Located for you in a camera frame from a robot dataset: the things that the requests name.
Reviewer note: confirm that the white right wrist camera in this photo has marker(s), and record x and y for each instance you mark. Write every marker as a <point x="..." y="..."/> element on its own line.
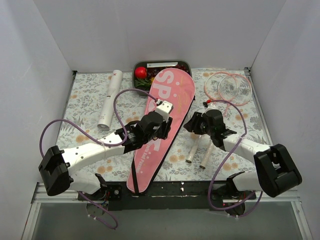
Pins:
<point x="209" y="105"/>

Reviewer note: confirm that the dark red grapes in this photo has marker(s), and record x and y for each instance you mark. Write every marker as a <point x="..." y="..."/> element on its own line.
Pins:
<point x="153" y="71"/>

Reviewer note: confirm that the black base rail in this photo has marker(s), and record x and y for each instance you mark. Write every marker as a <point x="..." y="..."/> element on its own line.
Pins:
<point x="160" y="195"/>

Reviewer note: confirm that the floral table mat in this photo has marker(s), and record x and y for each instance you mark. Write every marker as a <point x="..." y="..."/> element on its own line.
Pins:
<point x="83" y="111"/>

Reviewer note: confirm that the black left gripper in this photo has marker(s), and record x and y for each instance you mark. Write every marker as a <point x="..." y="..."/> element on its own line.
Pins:
<point x="163" y="128"/>

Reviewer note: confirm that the red apple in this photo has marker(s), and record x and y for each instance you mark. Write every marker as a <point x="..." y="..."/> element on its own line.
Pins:
<point x="140" y="72"/>

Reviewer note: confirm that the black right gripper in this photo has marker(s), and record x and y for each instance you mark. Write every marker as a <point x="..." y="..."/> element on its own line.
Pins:
<point x="196" y="122"/>

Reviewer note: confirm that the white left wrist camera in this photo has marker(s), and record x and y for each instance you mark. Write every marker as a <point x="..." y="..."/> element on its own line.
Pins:
<point x="164" y="108"/>

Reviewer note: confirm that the white label strip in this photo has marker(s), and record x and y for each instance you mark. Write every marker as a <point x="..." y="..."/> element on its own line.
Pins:
<point x="161" y="64"/>

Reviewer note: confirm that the pink racket cover bag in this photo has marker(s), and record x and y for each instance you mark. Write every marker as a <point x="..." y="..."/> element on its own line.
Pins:
<point x="149" y="158"/>

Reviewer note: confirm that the white shuttlecock tube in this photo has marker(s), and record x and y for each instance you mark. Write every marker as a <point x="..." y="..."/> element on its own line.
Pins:
<point x="107" y="110"/>

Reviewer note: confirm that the grey plastic tray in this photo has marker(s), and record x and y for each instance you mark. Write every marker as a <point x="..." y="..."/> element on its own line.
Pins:
<point x="185" y="76"/>

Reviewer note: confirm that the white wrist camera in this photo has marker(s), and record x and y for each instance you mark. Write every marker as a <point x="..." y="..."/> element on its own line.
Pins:
<point x="164" y="108"/>
<point x="209" y="105"/>

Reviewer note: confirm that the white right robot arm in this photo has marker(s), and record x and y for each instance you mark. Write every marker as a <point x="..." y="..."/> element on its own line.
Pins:
<point x="275" y="171"/>

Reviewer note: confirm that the green leafy sprig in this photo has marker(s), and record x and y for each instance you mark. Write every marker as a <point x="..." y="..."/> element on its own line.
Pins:
<point x="142" y="83"/>

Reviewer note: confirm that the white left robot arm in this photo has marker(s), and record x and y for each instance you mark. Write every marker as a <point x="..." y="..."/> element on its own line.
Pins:
<point x="59" y="167"/>

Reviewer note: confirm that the badminton racket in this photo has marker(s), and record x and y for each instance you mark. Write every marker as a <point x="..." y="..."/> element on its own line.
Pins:
<point x="244" y="93"/>
<point x="220" y="85"/>

